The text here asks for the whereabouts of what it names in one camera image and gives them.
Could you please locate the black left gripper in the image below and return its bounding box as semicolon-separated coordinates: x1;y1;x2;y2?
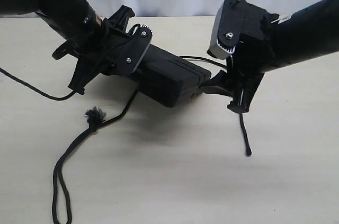
52;5;153;94

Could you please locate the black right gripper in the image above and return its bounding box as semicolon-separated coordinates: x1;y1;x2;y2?
199;0;278;113

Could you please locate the black braided rope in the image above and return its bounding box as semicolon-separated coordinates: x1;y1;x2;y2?
52;55;253;224

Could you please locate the black plastic carrying case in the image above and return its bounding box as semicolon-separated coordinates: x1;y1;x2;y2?
129;44;211;108

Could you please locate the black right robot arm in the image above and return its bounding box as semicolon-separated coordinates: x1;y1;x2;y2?
200;0;338;114

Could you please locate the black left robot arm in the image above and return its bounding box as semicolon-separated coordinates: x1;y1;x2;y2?
1;0;153;94

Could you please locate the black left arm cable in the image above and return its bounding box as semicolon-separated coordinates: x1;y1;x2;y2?
0;67;77;101

